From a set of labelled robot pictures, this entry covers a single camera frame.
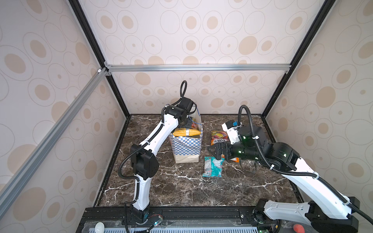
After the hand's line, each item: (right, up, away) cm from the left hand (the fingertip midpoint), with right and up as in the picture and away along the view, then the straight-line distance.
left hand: (190, 122), depth 86 cm
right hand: (+12, -11, -23) cm, 28 cm away
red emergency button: (+50, -50, -18) cm, 74 cm away
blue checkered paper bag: (-2, -15, -3) cm, 16 cm away
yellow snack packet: (-4, -6, -11) cm, 13 cm away
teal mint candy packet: (+13, -27, +1) cm, 30 cm away
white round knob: (-44, -51, -16) cm, 69 cm away
